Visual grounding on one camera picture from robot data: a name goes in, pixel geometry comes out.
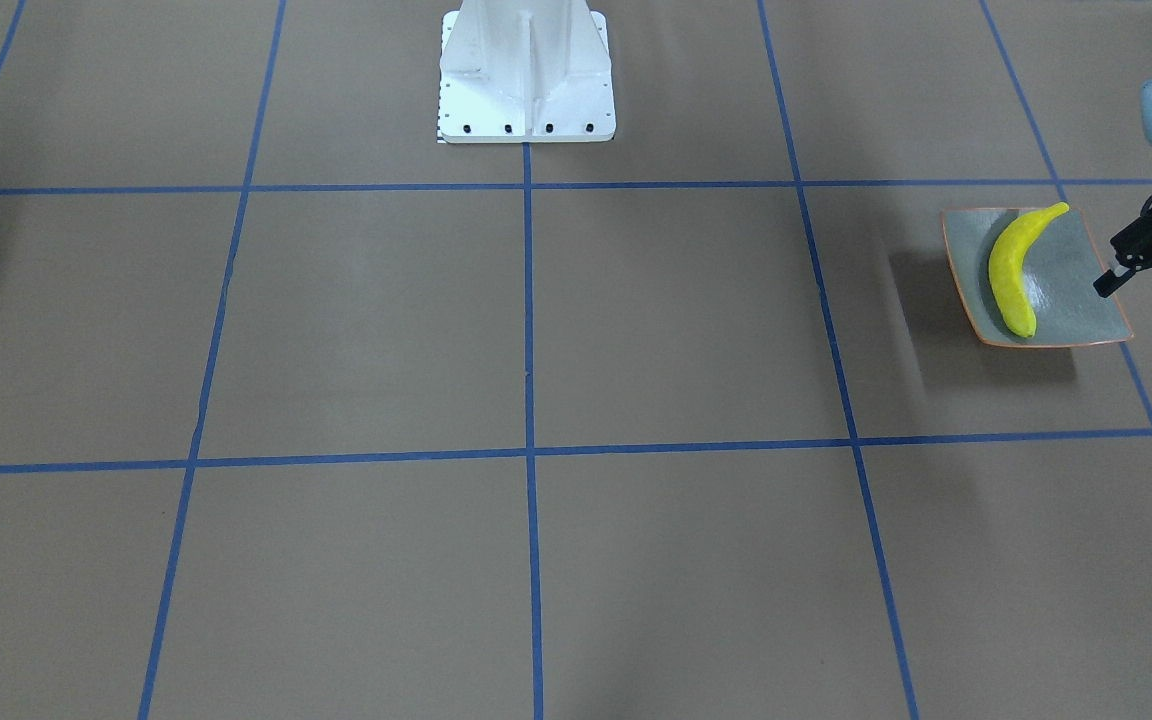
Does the grey square plate orange rim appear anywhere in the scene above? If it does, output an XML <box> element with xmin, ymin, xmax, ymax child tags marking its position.
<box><xmin>941</xmin><ymin>209</ymin><xmax>1134</xmax><ymax>348</ymax></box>

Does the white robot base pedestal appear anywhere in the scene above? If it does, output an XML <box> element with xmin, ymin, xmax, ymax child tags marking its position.
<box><xmin>435</xmin><ymin>1</ymin><xmax>617</xmax><ymax>143</ymax></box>

